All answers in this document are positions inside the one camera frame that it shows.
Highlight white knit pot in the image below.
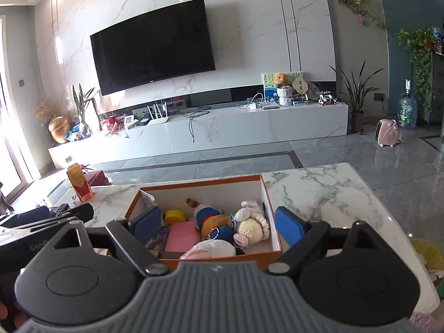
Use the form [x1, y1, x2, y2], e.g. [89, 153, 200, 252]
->
[277, 86, 295, 107]

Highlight cow-print toy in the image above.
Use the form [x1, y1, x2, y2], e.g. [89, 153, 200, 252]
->
[317, 92, 339, 106]

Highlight white dog plush pink stripes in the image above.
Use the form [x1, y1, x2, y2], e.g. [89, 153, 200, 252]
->
[180, 240, 236, 261]

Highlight black keyboard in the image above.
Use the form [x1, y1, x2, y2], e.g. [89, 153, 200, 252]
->
[49, 203, 72, 216]

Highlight purple fluffy cloth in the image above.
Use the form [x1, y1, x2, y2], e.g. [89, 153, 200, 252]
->
[409, 310, 438, 333]

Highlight white marble TV cabinet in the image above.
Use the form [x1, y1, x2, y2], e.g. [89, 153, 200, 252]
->
[48, 102, 349, 172]

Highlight red box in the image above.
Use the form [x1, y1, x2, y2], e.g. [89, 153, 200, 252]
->
[85, 171, 110, 186]

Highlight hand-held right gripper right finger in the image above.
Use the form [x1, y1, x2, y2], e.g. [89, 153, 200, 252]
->
[267, 206, 379, 274]

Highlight gold vase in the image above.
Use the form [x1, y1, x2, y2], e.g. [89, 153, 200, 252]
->
[48, 115, 72, 144]

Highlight black television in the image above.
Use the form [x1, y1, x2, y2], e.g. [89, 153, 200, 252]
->
[90, 0, 216, 97]

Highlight pink case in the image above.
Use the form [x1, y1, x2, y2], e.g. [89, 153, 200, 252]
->
[164, 221, 202, 253]

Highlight white and yellow crochet doll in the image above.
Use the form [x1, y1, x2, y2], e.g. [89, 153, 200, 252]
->
[233, 199, 271, 248]

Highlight dried flowers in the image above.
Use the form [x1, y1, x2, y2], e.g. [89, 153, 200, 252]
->
[33, 99, 54, 123]

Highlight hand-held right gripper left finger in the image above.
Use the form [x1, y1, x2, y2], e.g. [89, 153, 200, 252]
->
[52, 205, 171, 277]

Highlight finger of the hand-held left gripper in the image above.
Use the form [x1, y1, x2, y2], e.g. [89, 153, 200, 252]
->
[10, 203, 95, 234]
[0, 205, 50, 229]

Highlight dark cabinet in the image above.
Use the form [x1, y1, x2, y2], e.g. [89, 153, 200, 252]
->
[428, 50, 444, 132]

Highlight orange cardboard box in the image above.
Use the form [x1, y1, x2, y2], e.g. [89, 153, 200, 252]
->
[124, 174, 284, 271]

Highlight potted green plant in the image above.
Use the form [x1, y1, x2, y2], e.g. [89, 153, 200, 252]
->
[329, 59, 380, 134]

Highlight landscape painting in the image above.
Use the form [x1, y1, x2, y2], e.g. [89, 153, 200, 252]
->
[263, 71, 304, 99]

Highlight hanging pothos plant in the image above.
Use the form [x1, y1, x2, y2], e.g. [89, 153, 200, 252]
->
[393, 26, 439, 113]

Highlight white router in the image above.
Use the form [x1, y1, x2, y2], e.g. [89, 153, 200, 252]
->
[146, 101, 170, 126]

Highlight bear plush blue sailor suit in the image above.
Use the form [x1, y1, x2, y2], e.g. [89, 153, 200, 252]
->
[185, 198, 236, 247]

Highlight black cable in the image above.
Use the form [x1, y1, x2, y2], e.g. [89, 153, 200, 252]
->
[180, 106, 210, 143]

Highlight red gift boxes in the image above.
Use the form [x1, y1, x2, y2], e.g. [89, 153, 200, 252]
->
[99, 116, 125, 136]

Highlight dark shiny packet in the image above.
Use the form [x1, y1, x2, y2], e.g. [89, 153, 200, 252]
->
[144, 225, 171, 259]

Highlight round paper fan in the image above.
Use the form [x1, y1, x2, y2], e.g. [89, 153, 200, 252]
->
[292, 78, 309, 99]

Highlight white charger with cables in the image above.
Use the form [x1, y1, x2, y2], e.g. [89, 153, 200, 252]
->
[238, 93, 266, 110]

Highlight person's left hand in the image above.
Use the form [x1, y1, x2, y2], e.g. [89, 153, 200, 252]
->
[0, 298, 23, 332]

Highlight yellow and red carton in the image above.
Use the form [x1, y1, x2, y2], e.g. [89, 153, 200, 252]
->
[67, 163, 94, 202]

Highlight orchid in blue-white vase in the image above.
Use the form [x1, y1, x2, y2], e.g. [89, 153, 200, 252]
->
[71, 83, 99, 137]

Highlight brown teddy bear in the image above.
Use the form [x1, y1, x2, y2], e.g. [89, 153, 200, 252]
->
[272, 72, 292, 89]

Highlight yellow cloth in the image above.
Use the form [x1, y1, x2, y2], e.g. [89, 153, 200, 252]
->
[409, 238, 444, 274]

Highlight flowering vine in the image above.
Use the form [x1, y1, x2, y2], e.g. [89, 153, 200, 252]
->
[335, 0, 387, 32]

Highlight water jug with pump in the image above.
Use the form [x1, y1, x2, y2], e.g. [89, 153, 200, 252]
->
[396, 79, 418, 130]

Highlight pink space heater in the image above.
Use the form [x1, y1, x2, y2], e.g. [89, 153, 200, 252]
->
[376, 118, 401, 147]

